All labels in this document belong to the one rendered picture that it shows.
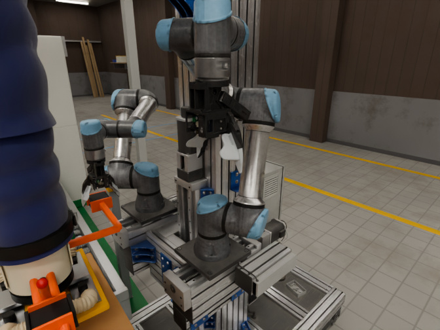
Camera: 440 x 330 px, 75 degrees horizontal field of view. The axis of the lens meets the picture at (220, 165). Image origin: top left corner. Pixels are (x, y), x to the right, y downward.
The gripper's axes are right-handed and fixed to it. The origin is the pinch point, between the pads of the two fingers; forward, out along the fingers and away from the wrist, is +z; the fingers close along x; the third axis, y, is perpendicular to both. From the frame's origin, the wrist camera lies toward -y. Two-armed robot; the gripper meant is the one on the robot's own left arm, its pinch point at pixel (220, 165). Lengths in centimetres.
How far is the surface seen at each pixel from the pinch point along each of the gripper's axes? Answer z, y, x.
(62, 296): 32, 35, -20
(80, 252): 45, 22, -54
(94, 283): 45, 24, -34
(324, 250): 152, -190, -55
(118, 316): 58, 20, -29
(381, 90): 33, -556, -156
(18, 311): 44, 44, -38
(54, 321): 31, 39, -12
